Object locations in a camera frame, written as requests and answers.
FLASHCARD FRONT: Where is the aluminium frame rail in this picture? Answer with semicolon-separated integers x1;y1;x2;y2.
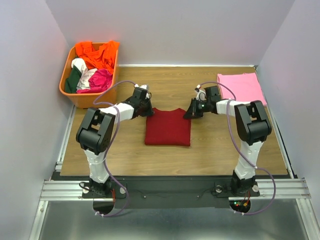
28;66;312;240

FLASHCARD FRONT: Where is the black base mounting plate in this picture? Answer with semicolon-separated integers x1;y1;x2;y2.
79;176;260;214

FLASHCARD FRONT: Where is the orange plastic laundry basket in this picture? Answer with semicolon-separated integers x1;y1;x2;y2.
58;42;119;109

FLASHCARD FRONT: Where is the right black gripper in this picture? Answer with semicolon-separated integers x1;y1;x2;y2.
183;97;211;118

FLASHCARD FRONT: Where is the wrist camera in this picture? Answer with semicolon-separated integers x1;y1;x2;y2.
194;85;222;102
132;84;152;101

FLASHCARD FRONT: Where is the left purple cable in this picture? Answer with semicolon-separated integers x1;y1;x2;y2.
92;80;151;218

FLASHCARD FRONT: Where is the white t shirt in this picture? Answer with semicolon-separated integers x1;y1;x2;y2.
71;57;98;90

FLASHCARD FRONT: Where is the orange t shirt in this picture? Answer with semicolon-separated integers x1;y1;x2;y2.
75;40;120;74

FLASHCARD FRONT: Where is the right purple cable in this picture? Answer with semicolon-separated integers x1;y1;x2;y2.
194;81;277;216

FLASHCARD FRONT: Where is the dark red t shirt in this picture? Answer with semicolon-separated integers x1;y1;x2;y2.
144;108;191;147

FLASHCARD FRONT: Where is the folded pink t shirt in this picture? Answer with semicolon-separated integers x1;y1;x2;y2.
217;73;267;107

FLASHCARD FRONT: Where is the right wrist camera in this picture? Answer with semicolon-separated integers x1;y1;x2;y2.
194;85;222;102

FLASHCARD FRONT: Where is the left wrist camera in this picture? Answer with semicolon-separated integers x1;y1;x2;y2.
132;84;152;101

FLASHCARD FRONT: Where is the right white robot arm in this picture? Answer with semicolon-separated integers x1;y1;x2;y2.
183;98;272;195

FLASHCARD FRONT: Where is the purple cable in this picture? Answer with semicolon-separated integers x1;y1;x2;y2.
92;80;151;218
194;81;277;216

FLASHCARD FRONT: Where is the magenta t shirt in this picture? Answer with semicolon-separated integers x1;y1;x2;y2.
76;68;113;94

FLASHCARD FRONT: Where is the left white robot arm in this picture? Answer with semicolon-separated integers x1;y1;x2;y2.
76;97;154;197

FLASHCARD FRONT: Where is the dark green t shirt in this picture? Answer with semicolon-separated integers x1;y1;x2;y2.
64;67;82;94

